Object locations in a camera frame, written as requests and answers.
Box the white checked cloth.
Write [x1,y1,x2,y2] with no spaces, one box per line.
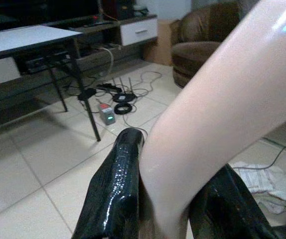
[231,161,286,215]

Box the grey power unit green light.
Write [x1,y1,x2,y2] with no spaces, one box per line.
[98,103,116,125]

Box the dark wood tv cabinet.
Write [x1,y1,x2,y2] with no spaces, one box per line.
[0,14,158,136]

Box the black television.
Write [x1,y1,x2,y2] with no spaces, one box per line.
[0,0,101,34]

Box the coiled black cable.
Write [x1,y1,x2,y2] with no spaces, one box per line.
[114,103,134,116]

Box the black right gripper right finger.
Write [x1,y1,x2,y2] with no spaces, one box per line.
[189,163,281,239]

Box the cardboard box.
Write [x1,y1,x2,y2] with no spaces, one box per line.
[143,19,181,67]

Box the brown round armchair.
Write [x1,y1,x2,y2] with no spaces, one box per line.
[170,1,243,89]

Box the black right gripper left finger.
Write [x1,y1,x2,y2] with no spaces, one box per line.
[71,127,144,239]

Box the black wifi router with antennas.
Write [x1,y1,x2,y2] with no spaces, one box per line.
[111,77,138,103]

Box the grey floor cable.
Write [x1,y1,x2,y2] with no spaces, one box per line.
[232,139,286,170]

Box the white hanging cable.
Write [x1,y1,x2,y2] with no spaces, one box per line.
[98,46,115,75]

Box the white top black leg table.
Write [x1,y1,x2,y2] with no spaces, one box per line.
[0,24,102,142]

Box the black set-top box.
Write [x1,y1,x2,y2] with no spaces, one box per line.
[24,51,69,74]

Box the black power adapter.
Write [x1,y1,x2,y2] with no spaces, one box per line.
[77,88,97,101]

